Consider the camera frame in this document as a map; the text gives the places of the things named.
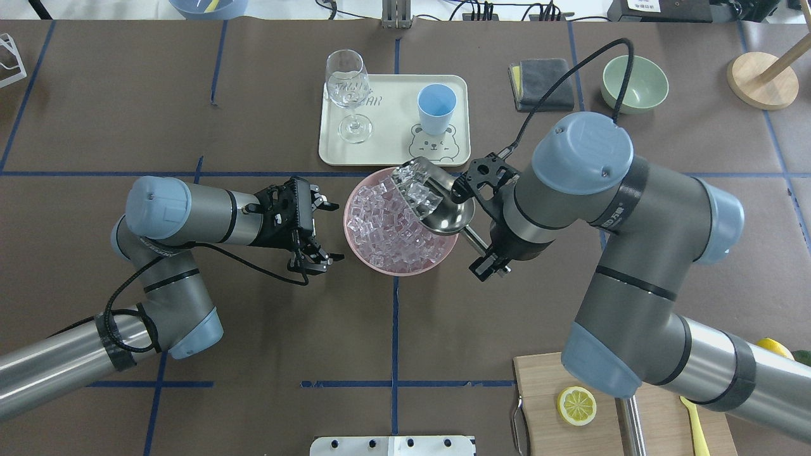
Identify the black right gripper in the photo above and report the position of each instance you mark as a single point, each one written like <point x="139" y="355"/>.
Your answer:
<point x="498" y="244"/>

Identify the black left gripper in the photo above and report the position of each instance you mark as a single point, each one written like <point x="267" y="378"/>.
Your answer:
<point x="265" y="233"/>

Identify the clear ice cubes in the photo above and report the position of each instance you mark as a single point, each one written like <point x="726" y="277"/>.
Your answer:
<point x="399" y="231"/>

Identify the silver metal ice scoop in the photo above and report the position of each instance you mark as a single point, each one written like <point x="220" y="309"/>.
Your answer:
<point x="427" y="190"/>

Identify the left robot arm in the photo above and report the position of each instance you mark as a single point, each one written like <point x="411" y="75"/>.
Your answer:
<point x="164" y="219"/>

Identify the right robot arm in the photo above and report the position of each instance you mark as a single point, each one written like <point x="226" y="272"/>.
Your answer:
<point x="659" y="223"/>

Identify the light blue cup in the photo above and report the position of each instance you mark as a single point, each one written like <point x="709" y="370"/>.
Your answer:
<point x="436" y="105"/>

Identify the pink bowl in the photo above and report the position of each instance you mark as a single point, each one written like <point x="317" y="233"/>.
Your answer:
<point x="380" y="263"/>

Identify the wooden cutting board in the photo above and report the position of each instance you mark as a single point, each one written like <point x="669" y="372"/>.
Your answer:
<point x="664" y="419"/>

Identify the cream serving tray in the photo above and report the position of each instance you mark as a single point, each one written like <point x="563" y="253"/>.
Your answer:
<point x="397" y="135"/>

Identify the clear wine glass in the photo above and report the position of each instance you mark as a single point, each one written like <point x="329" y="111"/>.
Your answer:
<point x="348" y="87"/>

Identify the lemon half slice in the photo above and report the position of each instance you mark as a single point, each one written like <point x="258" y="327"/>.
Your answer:
<point x="576" y="405"/>

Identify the dark grey folded cloth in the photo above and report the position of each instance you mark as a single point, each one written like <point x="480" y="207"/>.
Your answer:
<point x="531" y="79"/>

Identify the silver knife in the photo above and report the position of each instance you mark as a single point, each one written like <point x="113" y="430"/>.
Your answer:
<point x="630" y="426"/>

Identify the light green bowl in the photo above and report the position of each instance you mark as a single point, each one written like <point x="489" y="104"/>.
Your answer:
<point x="648" y="86"/>

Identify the blue bowl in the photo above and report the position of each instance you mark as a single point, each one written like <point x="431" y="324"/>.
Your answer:
<point x="210" y="10"/>

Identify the yellow plastic knife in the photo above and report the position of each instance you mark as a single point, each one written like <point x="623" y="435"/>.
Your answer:
<point x="698" y="438"/>

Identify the yellow lemon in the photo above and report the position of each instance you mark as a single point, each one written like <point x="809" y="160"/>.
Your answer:
<point x="775" y="347"/>

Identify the wooden mug tree stand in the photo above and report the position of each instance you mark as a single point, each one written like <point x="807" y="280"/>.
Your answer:
<point x="765" y="81"/>

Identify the green lime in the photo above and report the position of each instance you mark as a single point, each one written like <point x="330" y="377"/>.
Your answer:
<point x="802" y="356"/>

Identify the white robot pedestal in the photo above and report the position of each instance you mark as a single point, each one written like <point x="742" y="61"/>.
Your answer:
<point x="394" y="445"/>

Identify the aluminium frame post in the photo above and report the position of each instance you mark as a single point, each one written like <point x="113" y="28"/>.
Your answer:
<point x="396" y="14"/>

